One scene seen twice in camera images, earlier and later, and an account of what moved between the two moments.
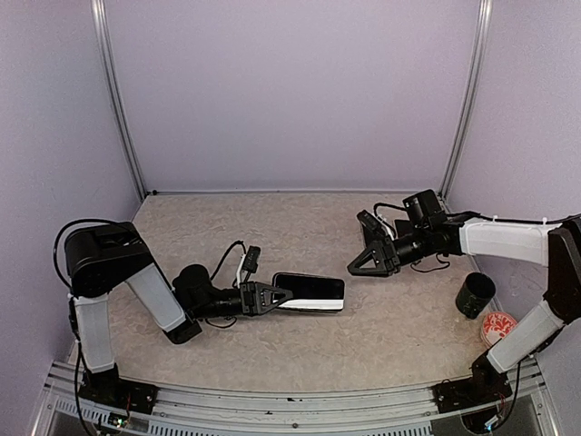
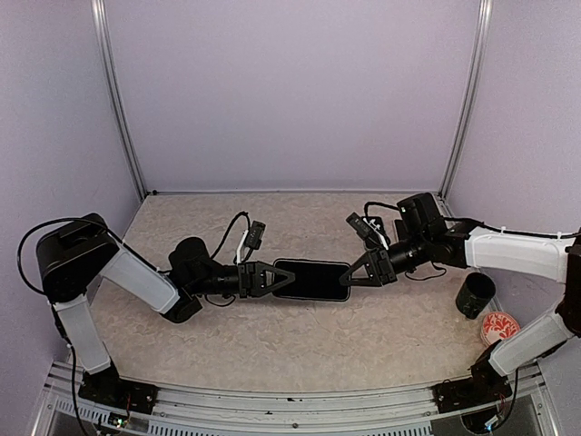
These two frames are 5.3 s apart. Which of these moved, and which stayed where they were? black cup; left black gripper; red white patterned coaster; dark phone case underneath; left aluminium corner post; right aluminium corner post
Moved: left black gripper; dark phone case underneath
Stayed: black cup; left aluminium corner post; red white patterned coaster; right aluminium corner post
